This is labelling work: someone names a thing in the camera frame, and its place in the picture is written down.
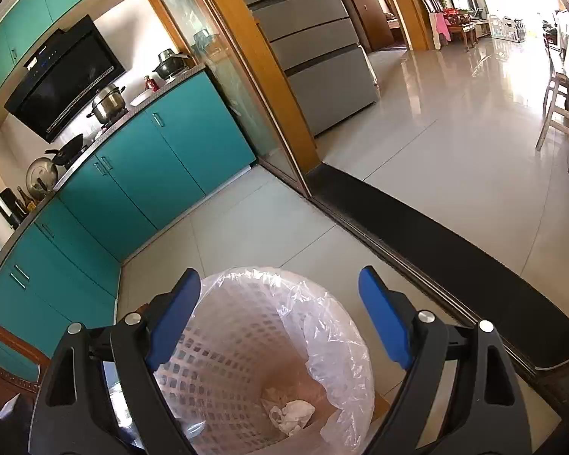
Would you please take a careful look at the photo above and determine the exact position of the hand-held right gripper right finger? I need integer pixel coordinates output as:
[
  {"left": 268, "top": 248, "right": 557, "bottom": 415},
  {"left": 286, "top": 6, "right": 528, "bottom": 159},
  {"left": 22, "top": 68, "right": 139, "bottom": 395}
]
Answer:
[{"left": 358, "top": 266, "right": 534, "bottom": 455}]

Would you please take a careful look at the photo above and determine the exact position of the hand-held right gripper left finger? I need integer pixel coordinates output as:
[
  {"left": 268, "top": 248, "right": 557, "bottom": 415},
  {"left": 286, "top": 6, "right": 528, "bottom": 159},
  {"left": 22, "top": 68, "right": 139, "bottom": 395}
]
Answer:
[{"left": 28, "top": 268, "right": 202, "bottom": 455}]

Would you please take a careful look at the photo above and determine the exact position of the pink lattice plastic wastebasket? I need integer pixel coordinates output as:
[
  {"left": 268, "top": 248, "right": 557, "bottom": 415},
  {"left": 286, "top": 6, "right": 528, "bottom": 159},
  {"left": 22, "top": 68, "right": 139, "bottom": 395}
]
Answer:
[{"left": 154, "top": 269, "right": 375, "bottom": 455}]

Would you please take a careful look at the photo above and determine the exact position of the black floor mat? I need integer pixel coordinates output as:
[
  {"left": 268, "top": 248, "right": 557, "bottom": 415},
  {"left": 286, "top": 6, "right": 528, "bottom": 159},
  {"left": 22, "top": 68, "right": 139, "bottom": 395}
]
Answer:
[{"left": 306, "top": 162, "right": 569, "bottom": 370}]

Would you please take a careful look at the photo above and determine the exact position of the crumpled white tissue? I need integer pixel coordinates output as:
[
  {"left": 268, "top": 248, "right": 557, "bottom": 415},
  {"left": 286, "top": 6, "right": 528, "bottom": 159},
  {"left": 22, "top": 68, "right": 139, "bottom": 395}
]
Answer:
[{"left": 261, "top": 389, "right": 316, "bottom": 437}]

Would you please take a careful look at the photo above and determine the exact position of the carved brown wooden chair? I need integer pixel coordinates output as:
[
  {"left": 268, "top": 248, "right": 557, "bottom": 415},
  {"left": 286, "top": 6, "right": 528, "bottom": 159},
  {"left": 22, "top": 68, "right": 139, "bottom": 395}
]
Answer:
[{"left": 0, "top": 310, "right": 53, "bottom": 418}]

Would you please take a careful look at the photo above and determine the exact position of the teal lower kitchen cabinet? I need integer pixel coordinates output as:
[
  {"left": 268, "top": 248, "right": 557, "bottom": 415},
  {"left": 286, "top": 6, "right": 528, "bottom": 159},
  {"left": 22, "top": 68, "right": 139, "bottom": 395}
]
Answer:
[{"left": 0, "top": 71, "right": 258, "bottom": 384}]

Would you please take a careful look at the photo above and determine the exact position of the dark glass bottle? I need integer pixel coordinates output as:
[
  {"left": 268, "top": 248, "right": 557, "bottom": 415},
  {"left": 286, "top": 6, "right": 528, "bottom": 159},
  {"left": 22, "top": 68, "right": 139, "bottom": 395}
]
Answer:
[{"left": 16, "top": 186, "right": 38, "bottom": 214}]

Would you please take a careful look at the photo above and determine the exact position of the steel pan lid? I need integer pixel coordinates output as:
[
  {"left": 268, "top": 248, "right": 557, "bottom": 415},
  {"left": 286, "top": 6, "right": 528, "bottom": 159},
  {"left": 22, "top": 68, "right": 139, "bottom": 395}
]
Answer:
[{"left": 26, "top": 157, "right": 59, "bottom": 200}]

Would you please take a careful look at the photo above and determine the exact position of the black knife block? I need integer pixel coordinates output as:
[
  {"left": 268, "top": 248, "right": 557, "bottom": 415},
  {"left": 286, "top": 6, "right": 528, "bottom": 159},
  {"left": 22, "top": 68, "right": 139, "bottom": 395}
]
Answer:
[{"left": 0, "top": 188, "right": 27, "bottom": 228}]

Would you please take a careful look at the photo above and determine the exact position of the black wok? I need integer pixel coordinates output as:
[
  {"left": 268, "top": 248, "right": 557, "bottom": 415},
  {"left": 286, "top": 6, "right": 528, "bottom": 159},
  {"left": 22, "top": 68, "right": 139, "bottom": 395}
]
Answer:
[{"left": 45, "top": 133, "right": 85, "bottom": 168}]

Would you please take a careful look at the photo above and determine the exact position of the steel cooking pot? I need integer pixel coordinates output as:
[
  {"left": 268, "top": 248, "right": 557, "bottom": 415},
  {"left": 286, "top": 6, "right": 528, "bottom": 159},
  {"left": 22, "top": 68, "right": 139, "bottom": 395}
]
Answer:
[{"left": 86, "top": 84, "right": 126, "bottom": 125}]

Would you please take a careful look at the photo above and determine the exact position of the glass sliding door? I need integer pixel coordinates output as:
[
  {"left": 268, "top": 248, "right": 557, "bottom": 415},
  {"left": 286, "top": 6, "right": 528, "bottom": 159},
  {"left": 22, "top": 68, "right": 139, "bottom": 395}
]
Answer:
[{"left": 142, "top": 0, "right": 314, "bottom": 197}]

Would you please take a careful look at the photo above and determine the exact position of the black rice cooker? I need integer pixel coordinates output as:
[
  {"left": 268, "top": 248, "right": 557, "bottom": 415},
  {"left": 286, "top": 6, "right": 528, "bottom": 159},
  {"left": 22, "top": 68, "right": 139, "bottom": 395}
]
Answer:
[{"left": 152, "top": 49, "right": 190, "bottom": 81}]

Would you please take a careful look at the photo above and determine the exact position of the black range hood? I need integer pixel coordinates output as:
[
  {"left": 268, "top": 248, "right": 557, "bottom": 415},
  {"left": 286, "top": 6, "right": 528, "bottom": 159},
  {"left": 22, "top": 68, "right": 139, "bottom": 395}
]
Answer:
[{"left": 4, "top": 15, "right": 126, "bottom": 144}]

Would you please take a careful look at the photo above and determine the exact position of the wooden stool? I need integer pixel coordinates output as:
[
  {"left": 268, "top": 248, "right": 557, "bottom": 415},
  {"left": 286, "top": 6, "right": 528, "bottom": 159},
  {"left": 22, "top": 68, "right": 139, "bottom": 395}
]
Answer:
[{"left": 536, "top": 71, "right": 569, "bottom": 152}]

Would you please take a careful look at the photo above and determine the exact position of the grey refrigerator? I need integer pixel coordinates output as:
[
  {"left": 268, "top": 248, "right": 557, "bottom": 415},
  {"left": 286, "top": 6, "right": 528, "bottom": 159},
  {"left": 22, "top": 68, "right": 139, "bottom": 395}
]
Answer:
[{"left": 220, "top": 0, "right": 380, "bottom": 138}]

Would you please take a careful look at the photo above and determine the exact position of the pink hanging cloth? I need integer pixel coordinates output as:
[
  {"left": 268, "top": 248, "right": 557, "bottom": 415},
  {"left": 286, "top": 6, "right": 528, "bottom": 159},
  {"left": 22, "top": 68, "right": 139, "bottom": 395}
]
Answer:
[{"left": 431, "top": 13, "right": 452, "bottom": 43}]

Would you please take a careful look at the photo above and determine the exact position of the wooden armchair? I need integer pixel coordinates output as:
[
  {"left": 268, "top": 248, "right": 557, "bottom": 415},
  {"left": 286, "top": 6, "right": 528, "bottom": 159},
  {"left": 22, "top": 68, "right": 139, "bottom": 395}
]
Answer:
[{"left": 450, "top": 8, "right": 481, "bottom": 50}]

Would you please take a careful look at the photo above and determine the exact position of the white play fence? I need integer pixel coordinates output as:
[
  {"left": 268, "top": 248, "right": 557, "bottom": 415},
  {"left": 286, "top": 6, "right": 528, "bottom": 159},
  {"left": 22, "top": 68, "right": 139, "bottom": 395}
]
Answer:
[{"left": 488, "top": 15, "right": 527, "bottom": 43}]

